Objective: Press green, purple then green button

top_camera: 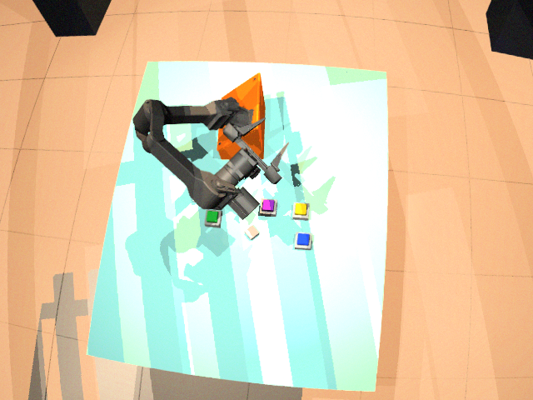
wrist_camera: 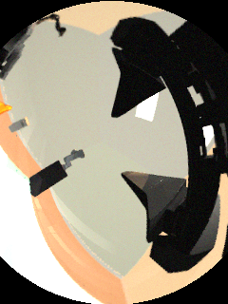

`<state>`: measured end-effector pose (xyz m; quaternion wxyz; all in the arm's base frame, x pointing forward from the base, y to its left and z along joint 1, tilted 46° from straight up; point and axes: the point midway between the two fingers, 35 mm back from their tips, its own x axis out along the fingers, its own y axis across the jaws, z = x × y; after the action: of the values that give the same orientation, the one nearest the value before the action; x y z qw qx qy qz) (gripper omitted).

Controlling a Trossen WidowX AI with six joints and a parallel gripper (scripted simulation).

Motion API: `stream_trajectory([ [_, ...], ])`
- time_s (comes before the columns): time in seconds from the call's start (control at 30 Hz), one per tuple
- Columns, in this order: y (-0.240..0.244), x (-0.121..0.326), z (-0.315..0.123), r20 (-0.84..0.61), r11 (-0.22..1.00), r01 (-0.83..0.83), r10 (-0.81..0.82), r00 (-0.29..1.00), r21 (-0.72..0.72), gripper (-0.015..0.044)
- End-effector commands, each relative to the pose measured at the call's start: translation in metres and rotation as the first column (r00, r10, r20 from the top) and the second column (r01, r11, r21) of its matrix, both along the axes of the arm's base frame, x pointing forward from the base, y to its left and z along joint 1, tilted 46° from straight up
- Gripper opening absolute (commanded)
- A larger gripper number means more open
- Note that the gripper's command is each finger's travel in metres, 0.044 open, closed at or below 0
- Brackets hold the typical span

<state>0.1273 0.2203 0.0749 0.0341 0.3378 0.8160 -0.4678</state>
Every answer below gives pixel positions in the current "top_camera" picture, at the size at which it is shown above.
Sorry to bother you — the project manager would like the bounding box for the green button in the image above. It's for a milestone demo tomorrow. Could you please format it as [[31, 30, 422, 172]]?
[[204, 210, 222, 228]]

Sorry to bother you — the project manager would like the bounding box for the blue button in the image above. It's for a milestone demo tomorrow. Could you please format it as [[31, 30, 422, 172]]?
[[295, 232, 312, 250]]

